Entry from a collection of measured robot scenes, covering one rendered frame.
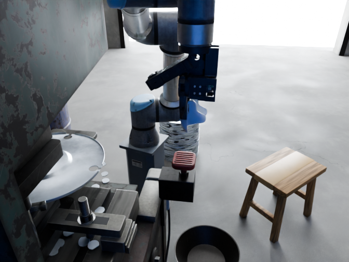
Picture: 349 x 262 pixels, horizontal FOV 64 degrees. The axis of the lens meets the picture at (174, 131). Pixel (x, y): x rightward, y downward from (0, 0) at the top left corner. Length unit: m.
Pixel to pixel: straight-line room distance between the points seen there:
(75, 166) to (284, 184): 0.99
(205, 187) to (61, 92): 1.51
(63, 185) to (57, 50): 0.35
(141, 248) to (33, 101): 0.47
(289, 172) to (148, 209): 0.89
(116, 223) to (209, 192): 1.25
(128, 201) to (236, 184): 1.25
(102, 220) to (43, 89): 0.32
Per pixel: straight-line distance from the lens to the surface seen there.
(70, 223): 0.61
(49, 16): 0.39
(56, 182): 0.68
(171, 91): 1.21
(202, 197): 1.75
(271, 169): 1.49
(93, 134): 0.84
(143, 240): 0.73
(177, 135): 1.90
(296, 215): 1.77
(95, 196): 0.73
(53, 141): 0.61
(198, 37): 0.58
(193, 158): 0.74
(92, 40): 0.49
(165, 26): 1.02
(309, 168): 1.57
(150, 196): 0.80
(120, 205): 0.70
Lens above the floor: 1.18
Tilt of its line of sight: 29 degrees down
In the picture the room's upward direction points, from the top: straight up
